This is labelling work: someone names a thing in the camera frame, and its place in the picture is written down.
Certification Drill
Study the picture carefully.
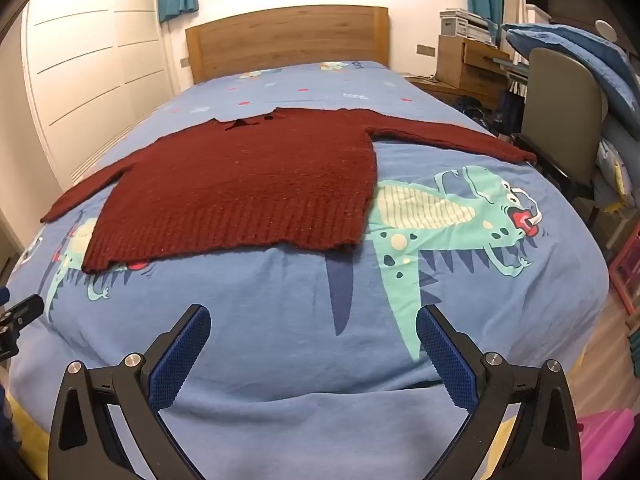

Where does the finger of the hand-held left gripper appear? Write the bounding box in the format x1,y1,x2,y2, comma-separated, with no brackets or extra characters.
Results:
0,295,44,361

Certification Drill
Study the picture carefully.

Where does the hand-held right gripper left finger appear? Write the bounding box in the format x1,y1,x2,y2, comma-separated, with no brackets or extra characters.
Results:
47,304,213,480

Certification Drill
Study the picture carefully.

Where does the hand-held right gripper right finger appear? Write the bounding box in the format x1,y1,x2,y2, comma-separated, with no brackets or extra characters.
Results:
416,304,584,480

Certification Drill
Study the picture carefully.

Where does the dark red knitted sweater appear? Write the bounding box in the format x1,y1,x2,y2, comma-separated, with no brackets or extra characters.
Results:
40,106,538,275

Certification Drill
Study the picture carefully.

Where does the blue dinosaur printed blanket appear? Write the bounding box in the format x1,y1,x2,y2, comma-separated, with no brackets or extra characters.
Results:
7,60,611,480

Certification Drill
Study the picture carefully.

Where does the pink plastic box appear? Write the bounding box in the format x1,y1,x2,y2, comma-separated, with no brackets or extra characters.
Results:
580,407,636,480

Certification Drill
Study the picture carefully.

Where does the pink crate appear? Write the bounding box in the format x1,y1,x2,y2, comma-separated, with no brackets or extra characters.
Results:
612,225,640,311

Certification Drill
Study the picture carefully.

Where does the white wardrobe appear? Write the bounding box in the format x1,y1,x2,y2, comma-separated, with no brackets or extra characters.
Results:
22,0,173,191

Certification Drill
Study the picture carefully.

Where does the grey chair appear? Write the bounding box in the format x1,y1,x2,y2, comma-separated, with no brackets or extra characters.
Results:
517,47,608,201

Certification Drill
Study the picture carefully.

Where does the wooden cabinet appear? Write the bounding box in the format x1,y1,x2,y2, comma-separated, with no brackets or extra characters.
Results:
434,35,511,93

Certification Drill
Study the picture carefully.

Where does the pile of blue bedding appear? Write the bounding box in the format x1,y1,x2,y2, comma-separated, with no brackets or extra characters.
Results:
502,22,640,128

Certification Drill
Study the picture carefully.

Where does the wooden bed headboard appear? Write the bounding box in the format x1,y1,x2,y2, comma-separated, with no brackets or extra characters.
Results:
185,6,390,85

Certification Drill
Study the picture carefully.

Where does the white storage box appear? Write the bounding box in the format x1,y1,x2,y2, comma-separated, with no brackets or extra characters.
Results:
440,8,501,43

